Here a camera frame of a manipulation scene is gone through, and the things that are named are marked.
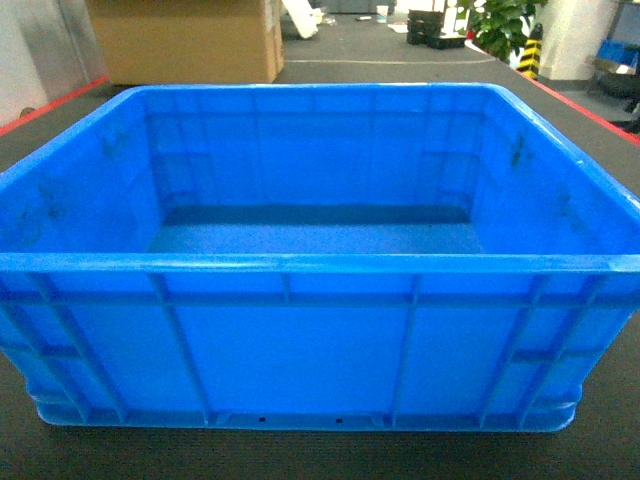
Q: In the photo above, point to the large blue plastic crate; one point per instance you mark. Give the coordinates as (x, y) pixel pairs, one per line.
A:
(384, 257)

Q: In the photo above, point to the large cardboard box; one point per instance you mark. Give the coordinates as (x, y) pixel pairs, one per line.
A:
(189, 42)

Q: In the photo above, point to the black stacked crates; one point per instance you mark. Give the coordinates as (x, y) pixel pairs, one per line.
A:
(425, 28)

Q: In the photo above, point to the yellow black striped bollard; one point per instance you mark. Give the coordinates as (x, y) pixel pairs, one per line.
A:
(529, 63)

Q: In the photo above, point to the green potted plant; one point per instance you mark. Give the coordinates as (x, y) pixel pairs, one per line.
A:
(503, 27)

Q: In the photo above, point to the small blue bin background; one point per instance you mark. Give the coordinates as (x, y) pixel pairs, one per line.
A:
(620, 52)

